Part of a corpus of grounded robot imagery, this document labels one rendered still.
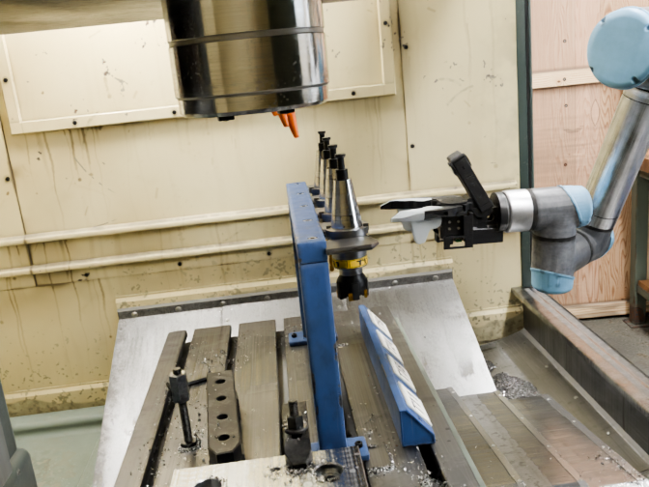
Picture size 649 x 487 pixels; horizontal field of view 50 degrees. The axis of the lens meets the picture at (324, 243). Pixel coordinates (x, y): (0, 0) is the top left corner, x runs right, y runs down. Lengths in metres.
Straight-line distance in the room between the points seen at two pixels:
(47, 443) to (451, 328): 1.06
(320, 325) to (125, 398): 0.85
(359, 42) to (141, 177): 0.63
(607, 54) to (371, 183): 0.82
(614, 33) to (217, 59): 0.66
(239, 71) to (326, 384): 0.49
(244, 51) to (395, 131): 1.15
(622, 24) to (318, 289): 0.59
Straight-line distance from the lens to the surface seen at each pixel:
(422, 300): 1.82
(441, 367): 1.67
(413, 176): 1.80
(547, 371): 1.79
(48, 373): 2.01
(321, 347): 0.96
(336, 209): 0.96
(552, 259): 1.29
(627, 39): 1.13
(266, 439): 1.11
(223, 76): 0.66
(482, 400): 1.57
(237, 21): 0.66
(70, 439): 1.95
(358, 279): 0.98
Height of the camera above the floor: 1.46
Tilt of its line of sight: 15 degrees down
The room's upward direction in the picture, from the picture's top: 6 degrees counter-clockwise
